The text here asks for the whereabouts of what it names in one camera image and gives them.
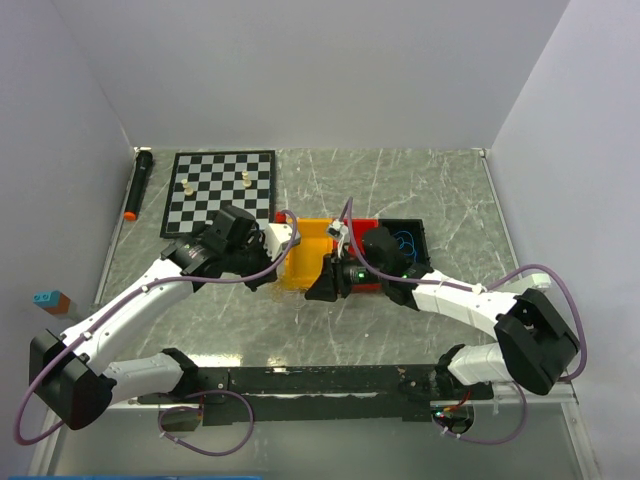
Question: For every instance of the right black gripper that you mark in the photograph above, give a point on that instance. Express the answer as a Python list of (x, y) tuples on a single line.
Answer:
[(331, 282)]

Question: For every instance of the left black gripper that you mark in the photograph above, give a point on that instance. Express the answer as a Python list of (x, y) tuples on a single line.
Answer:
[(258, 241)]

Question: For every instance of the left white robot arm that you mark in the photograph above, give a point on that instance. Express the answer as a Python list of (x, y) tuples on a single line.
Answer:
[(76, 373)]

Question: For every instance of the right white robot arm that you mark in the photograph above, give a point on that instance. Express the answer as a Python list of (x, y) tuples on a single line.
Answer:
[(533, 345)]

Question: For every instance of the yellow plastic bin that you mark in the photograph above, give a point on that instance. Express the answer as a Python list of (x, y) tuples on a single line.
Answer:
[(303, 264)]

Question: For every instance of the red plastic bin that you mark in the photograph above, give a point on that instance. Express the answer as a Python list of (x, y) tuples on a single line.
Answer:
[(357, 235)]

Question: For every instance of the cream chess piece right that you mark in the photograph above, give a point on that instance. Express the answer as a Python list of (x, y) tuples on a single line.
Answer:
[(246, 180)]

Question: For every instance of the cream chess piece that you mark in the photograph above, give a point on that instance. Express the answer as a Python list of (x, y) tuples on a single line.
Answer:
[(246, 180), (187, 188)]

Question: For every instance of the black white chessboard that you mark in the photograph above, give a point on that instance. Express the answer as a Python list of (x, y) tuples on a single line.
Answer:
[(217, 182)]

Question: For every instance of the cream chess piece left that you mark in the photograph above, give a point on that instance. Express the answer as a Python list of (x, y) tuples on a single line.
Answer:
[(187, 188)]

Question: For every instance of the black plastic bin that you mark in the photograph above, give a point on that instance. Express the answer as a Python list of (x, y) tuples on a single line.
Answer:
[(409, 239)]

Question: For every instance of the black marker orange cap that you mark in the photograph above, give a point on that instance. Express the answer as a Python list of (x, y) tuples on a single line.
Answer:
[(144, 163)]

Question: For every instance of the blue brown toy block stick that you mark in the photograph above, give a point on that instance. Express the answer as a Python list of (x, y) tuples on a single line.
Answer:
[(57, 304)]

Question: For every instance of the white scanner device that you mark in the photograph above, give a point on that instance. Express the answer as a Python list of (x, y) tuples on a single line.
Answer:
[(538, 281)]

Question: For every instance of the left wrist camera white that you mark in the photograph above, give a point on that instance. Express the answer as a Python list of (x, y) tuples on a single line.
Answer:
[(277, 237)]

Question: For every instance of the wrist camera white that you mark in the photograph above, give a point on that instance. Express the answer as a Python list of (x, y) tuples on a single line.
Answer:
[(338, 230), (277, 237)]

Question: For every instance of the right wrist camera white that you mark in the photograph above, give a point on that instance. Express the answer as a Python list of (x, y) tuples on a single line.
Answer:
[(338, 230)]

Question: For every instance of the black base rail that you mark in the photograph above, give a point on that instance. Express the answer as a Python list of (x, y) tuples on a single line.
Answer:
[(304, 393)]

